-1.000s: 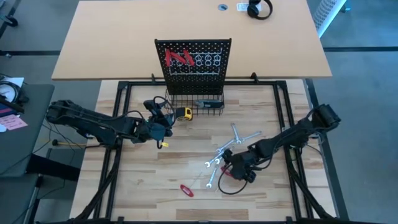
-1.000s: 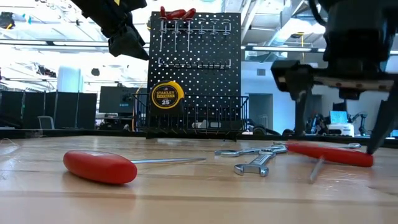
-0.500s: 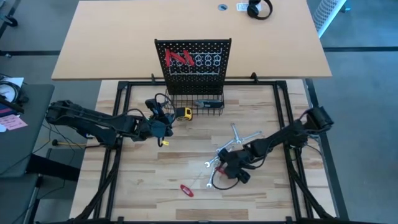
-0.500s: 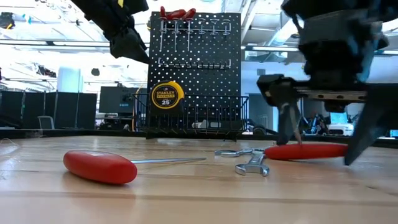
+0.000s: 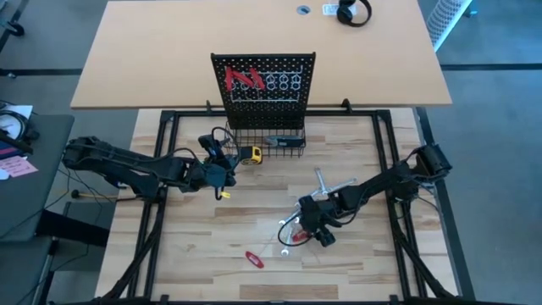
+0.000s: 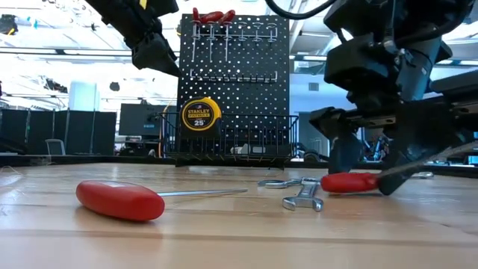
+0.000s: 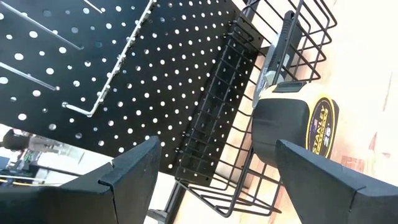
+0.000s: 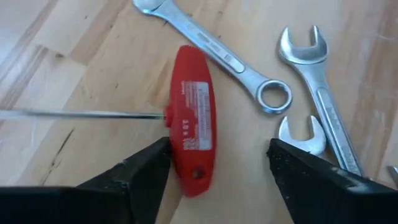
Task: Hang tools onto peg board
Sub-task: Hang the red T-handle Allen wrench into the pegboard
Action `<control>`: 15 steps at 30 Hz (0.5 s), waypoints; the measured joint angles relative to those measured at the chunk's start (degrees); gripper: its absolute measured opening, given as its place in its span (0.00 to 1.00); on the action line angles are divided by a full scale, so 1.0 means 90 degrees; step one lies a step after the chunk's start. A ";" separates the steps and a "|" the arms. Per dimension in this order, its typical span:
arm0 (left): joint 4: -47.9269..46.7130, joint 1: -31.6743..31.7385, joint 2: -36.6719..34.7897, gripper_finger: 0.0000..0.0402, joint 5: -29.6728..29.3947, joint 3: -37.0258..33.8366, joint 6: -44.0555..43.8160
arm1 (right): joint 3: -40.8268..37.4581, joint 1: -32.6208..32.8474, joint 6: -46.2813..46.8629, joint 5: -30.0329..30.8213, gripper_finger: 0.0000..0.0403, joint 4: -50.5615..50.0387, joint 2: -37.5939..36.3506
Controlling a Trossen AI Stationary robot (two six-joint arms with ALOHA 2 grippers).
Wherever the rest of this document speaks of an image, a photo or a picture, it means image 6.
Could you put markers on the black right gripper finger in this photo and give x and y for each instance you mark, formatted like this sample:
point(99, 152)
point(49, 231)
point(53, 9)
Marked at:
point(401, 168)
point(345, 149)

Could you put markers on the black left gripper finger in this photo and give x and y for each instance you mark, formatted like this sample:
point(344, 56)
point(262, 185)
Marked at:
point(155, 56)

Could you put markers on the silver combination wrench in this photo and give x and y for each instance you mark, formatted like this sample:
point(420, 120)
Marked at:
point(276, 182)
point(307, 192)
point(425, 175)

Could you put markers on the yellow black tape measure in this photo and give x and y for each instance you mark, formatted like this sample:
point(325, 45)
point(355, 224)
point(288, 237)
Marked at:
point(200, 116)

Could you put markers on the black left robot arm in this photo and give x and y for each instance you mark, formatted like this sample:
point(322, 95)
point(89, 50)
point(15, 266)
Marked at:
point(112, 7)

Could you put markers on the black background robot arm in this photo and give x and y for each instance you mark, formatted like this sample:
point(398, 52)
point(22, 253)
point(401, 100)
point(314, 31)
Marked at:
point(375, 147)

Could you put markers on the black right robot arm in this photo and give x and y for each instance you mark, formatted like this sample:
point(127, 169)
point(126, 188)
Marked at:
point(459, 89)

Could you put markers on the black headphones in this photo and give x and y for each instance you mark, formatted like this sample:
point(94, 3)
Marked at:
point(309, 156)

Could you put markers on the black ceiling dome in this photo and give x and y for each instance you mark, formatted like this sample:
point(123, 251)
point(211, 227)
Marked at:
point(114, 86)

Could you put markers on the black computer monitor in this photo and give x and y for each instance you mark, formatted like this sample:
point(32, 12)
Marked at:
point(140, 119)

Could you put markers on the black metal pegboard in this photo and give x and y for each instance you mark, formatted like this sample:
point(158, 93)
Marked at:
point(246, 97)

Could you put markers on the black office partition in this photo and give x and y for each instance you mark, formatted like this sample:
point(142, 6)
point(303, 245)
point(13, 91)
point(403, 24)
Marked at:
point(82, 130)

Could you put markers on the gray office chair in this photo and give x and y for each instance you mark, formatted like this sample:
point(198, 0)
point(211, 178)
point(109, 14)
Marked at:
point(55, 147)

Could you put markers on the gray wall vent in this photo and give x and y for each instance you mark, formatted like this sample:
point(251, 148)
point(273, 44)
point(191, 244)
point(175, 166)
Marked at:
point(313, 86)

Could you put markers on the black aluminium table frame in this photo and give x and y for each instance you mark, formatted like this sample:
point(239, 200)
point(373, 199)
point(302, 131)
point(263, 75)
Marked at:
point(93, 160)

